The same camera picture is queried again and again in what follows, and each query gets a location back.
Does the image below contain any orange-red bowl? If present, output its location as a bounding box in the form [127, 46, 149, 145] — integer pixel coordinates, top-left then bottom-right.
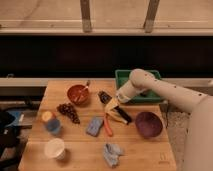
[67, 85, 89, 105]

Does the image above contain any small metal cup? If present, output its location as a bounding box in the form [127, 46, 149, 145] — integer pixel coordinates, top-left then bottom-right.
[98, 91, 112, 104]

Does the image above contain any purple bowl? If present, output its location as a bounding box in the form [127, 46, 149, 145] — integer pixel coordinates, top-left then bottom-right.
[135, 112, 163, 139]

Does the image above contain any crumpled blue grey cloth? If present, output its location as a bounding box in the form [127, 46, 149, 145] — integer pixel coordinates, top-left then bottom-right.
[103, 143, 124, 168]

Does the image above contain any orange carrot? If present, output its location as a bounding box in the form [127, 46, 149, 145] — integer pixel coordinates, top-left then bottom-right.
[104, 115, 113, 137]

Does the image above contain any green plastic tray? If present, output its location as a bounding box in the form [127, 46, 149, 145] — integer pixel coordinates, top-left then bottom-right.
[115, 69, 163, 103]

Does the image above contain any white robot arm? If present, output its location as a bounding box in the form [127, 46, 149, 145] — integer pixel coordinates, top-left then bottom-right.
[115, 69, 213, 171]

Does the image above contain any black handled brush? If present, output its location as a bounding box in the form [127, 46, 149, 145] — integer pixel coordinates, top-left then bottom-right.
[115, 106, 132, 123]

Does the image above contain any white plastic cup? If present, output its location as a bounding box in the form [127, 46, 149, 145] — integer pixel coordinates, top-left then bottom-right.
[44, 138, 65, 160]

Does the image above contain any yellow banana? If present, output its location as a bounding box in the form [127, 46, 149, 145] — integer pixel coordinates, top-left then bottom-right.
[105, 111, 128, 125]

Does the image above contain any wooden cutting board table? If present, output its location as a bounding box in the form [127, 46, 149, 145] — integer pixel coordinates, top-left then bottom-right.
[19, 80, 176, 171]

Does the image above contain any spoon in red bowl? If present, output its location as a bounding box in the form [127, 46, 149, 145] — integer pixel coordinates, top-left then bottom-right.
[76, 80, 91, 103]

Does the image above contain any bunch of dark grapes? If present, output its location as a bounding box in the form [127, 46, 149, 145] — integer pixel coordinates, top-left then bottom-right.
[57, 103, 80, 124]

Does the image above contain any blue sponge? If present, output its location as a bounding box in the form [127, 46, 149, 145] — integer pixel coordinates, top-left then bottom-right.
[86, 117, 103, 137]

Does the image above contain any red yellow apple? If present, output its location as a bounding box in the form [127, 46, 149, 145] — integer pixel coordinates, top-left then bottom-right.
[41, 111, 55, 123]

